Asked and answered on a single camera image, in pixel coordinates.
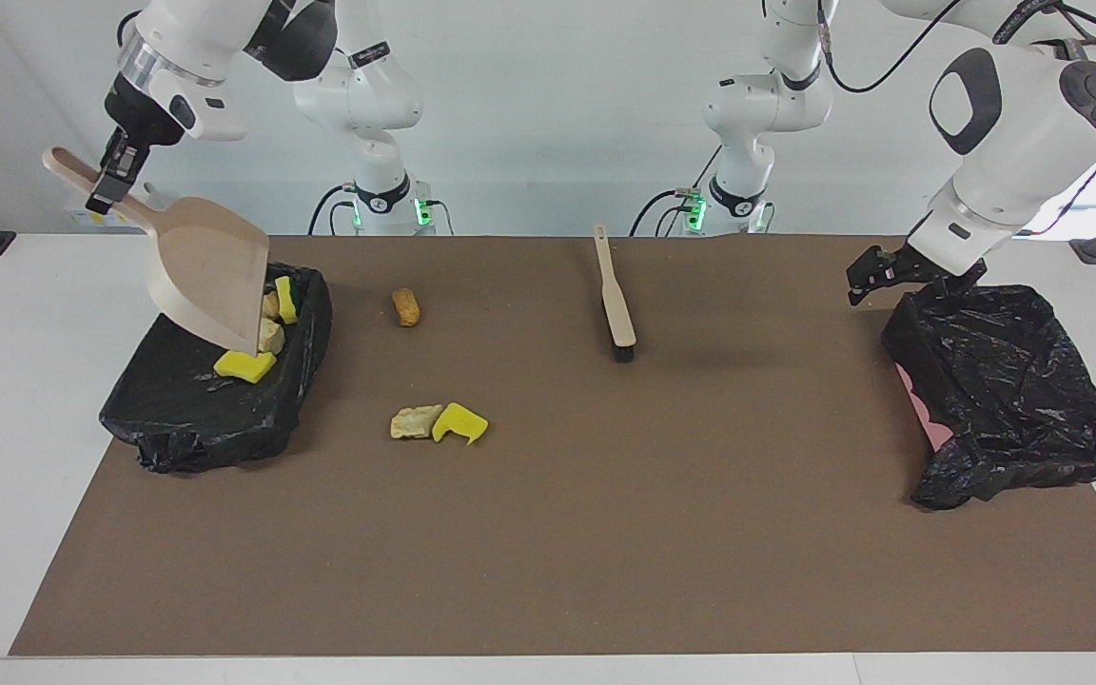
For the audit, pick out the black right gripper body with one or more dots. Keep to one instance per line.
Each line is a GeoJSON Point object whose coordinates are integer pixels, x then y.
{"type": "Point", "coordinates": [144, 119]}

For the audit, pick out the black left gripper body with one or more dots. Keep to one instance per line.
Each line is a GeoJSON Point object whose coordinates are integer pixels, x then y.
{"type": "Point", "coordinates": [929, 268]}

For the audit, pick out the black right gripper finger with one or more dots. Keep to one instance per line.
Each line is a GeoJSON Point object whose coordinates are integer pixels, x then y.
{"type": "Point", "coordinates": [106, 195]}

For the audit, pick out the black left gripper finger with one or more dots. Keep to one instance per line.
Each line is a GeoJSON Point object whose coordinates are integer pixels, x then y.
{"type": "Point", "coordinates": [870, 266]}
{"type": "Point", "coordinates": [871, 289]}

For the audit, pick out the beige plastic dustpan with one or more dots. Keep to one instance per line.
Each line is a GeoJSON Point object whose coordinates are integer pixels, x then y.
{"type": "Point", "coordinates": [210, 276]}

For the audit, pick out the small beige orange rock chunk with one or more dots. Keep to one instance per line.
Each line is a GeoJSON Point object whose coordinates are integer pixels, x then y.
{"type": "Point", "coordinates": [270, 304]}

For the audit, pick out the yellow green sponge wedge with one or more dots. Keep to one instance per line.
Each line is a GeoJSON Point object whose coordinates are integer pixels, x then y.
{"type": "Point", "coordinates": [287, 300]}

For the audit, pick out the large beige rock chunk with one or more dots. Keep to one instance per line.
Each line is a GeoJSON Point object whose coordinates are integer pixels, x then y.
{"type": "Point", "coordinates": [272, 337]}

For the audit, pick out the yellow sponge block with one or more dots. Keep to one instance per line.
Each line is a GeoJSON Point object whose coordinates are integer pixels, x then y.
{"type": "Point", "coordinates": [245, 366]}

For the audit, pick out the brown oval nugget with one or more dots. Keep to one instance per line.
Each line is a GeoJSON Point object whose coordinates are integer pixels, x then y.
{"type": "Point", "coordinates": [406, 308]}

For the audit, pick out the pale grey beige rock chunk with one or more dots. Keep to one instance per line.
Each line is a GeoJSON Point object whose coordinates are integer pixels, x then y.
{"type": "Point", "coordinates": [412, 422]}

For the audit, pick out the notched yellow sponge piece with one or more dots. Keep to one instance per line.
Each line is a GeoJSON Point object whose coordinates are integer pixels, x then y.
{"type": "Point", "coordinates": [460, 420]}

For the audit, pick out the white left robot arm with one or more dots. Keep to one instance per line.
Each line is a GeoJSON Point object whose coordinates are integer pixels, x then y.
{"type": "Point", "coordinates": [1014, 105]}

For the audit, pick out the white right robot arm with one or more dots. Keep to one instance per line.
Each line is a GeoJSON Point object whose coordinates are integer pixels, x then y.
{"type": "Point", "coordinates": [367, 95]}

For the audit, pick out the left black trash bag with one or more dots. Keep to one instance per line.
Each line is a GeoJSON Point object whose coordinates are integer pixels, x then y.
{"type": "Point", "coordinates": [1005, 381]}

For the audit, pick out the black trash bag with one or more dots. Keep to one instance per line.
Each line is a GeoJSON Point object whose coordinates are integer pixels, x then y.
{"type": "Point", "coordinates": [186, 419]}
{"type": "Point", "coordinates": [1005, 381]}

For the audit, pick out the right black trash bag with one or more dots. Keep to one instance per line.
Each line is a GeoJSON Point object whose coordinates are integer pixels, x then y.
{"type": "Point", "coordinates": [186, 419]}

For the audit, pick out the brown table mat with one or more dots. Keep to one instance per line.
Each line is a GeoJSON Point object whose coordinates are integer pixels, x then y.
{"type": "Point", "coordinates": [510, 571]}

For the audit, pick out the white wall socket box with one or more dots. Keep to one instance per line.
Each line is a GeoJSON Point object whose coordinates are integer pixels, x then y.
{"type": "Point", "coordinates": [115, 211]}

